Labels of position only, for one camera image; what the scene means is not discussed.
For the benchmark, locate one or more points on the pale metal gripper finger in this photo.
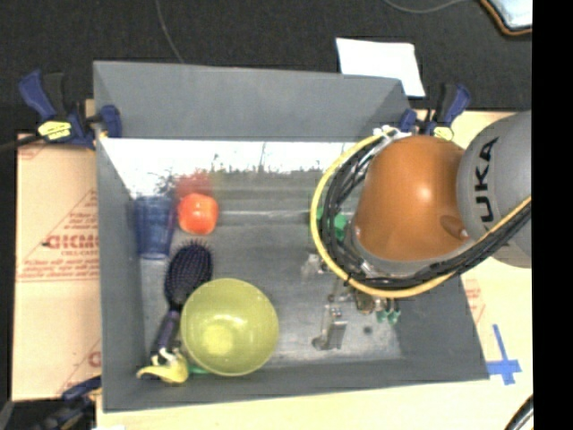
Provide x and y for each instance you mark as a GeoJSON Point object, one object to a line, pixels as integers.
{"type": "Point", "coordinates": [315, 266]}
{"type": "Point", "coordinates": [335, 332]}

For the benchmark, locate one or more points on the brown cardboard board red print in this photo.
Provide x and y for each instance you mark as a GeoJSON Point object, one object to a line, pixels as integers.
{"type": "Point", "coordinates": [53, 285]}

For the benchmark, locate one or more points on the grey metal bin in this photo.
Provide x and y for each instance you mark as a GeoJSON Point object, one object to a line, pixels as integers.
{"type": "Point", "coordinates": [250, 105]}

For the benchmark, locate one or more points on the small green toy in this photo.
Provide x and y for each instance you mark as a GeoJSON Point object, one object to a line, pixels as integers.
{"type": "Point", "coordinates": [340, 223]}

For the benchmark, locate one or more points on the dark purple hairbrush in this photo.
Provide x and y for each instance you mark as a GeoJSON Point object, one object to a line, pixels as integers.
{"type": "Point", "coordinates": [188, 267]}

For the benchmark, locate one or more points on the yellow toy banana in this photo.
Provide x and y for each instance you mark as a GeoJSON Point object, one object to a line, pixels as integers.
{"type": "Point", "coordinates": [168, 371]}

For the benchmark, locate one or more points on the blue ribbed plastic cup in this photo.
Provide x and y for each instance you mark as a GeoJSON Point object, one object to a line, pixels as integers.
{"type": "Point", "coordinates": [153, 224]}

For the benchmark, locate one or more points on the yellow-green plastic bowl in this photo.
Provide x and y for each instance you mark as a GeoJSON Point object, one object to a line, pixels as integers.
{"type": "Point", "coordinates": [228, 327]}

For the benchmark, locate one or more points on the green flat object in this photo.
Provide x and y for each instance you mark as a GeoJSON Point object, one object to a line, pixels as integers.
{"type": "Point", "coordinates": [198, 369]}

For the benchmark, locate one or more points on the red toy apple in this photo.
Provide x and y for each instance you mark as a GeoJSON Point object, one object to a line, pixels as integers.
{"type": "Point", "coordinates": [198, 213]}

